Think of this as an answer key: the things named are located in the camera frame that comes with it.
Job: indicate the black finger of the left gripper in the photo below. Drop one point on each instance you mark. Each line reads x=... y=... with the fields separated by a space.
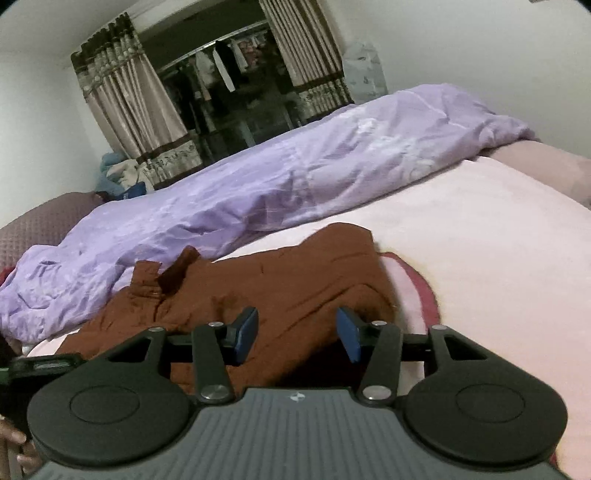
x=36 y=368

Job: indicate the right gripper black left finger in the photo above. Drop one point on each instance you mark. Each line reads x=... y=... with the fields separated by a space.
x=210 y=349

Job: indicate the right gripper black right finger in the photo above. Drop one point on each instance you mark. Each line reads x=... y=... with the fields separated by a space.
x=377 y=350

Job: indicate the brown garment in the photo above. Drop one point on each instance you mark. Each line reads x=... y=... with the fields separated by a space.
x=296 y=290

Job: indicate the blue and white clothes pile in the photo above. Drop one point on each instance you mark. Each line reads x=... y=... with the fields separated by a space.
x=122 y=178

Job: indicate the person's hand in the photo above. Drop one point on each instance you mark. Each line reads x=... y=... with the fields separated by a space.
x=27 y=456

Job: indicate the purple duvet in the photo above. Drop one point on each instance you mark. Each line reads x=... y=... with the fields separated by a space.
x=349 y=158

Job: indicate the mauve headboard cushion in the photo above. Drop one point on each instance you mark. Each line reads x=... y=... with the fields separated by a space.
x=46 y=224

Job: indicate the white patterned bag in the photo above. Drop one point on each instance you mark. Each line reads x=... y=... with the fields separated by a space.
x=363 y=72

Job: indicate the left beige curtain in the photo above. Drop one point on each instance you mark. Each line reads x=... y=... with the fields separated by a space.
x=131 y=106

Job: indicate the beige curtain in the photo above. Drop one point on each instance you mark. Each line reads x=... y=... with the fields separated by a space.
x=131 y=106
x=311 y=55

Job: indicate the right beige curtain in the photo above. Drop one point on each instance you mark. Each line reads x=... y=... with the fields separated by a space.
x=311 y=55

